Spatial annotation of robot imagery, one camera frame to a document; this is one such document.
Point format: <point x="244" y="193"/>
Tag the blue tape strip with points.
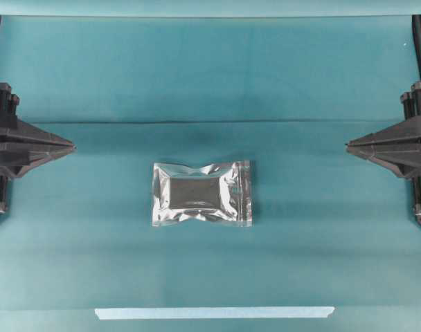
<point x="189" y="313"/>

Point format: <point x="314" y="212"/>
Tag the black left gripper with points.
<point x="10" y="159"/>

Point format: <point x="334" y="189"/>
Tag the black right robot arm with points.
<point x="398" y="147"/>

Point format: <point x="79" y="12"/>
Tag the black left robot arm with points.
<point x="23" y="147"/>

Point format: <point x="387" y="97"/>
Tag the silver zip bag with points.
<point x="217" y="193"/>

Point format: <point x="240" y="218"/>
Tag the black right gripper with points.
<point x="406" y="132"/>

